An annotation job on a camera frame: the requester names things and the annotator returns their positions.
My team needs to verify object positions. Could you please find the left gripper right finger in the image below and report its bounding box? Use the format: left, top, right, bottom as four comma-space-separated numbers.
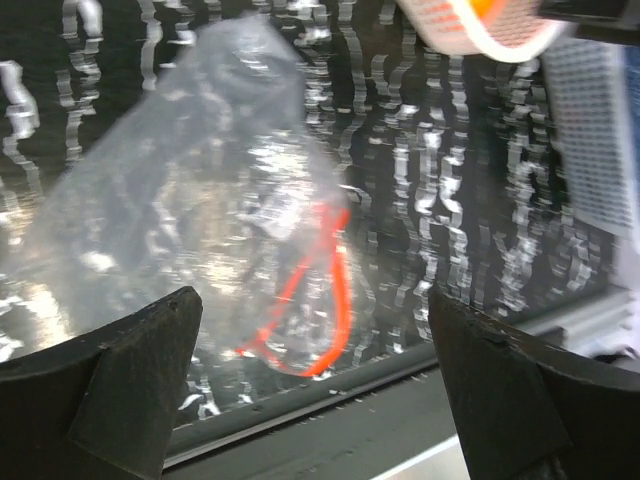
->
429, 290, 639, 479

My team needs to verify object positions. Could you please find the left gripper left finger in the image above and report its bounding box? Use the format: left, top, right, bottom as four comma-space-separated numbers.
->
1, 287, 203, 479

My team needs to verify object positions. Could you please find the clear zip top bag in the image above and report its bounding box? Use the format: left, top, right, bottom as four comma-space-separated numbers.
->
1, 15, 353, 377

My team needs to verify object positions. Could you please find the fake orange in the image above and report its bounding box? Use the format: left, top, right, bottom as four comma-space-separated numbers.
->
469, 0, 505, 21

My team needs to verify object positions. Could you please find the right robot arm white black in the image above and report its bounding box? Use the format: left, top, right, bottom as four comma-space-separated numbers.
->
538, 0, 639, 43

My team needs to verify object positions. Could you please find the white laundry basket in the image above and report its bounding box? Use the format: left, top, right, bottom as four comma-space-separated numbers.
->
543, 38, 639, 243

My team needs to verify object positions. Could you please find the white perforated basket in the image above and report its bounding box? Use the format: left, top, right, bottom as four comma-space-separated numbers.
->
397, 0, 569, 63

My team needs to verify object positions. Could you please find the aluminium frame rail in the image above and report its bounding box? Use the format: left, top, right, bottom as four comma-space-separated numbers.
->
518, 286, 636, 357

